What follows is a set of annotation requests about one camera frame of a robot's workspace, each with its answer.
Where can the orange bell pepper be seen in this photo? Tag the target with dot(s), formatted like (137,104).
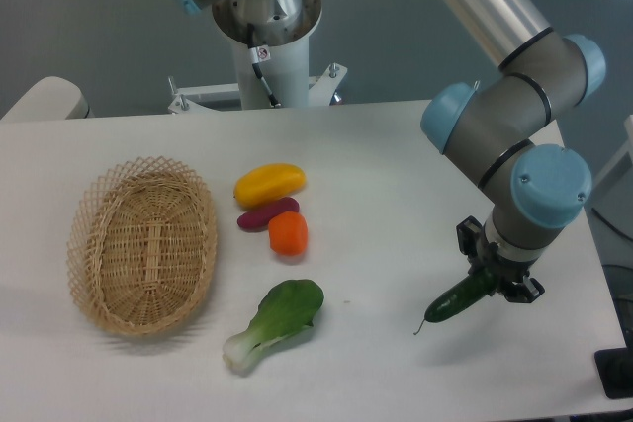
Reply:
(288,234)

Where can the black device at edge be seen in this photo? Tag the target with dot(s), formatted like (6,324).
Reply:
(615,372)

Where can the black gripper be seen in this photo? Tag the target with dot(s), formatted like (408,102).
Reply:
(485,258)

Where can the white chair back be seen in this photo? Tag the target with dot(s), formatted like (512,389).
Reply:
(51,99)

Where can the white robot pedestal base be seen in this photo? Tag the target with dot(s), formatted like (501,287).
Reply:
(270,47)

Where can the purple sweet potato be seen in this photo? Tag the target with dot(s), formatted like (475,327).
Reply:
(260,217)

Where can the green bok choy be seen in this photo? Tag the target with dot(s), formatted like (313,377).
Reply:
(288,309)

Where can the woven wicker basket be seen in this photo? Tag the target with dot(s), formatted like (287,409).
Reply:
(142,247)

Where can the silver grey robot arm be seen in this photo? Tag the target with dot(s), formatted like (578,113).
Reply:
(536,190)

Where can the green cucumber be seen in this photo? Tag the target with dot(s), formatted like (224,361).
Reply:
(458,298)

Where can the yellow mango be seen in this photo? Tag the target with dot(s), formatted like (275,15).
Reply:
(268,183)

